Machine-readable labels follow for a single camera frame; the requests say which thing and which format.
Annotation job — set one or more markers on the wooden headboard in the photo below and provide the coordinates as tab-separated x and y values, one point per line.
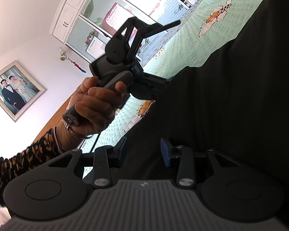
53	122

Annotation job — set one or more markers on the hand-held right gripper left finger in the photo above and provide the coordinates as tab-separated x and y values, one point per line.
122	150

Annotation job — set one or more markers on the white sliding door wardrobe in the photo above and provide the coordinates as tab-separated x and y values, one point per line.
98	12

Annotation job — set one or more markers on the person's left forearm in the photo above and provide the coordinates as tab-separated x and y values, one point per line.
26	156

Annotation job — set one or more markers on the person's left hand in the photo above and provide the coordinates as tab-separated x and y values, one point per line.
96	110

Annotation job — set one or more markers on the black pants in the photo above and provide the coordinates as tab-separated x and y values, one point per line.
219	113

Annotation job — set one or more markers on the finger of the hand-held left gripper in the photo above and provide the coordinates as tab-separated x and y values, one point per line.
156	81
159	27

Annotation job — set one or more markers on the framed wedding photo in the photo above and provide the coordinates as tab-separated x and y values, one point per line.
14	91

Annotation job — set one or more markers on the wall lamp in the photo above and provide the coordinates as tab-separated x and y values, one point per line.
62	53

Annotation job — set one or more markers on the mint quilted bedspread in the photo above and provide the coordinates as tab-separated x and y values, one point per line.
195	45

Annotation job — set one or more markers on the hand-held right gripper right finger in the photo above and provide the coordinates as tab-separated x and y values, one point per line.
166	152

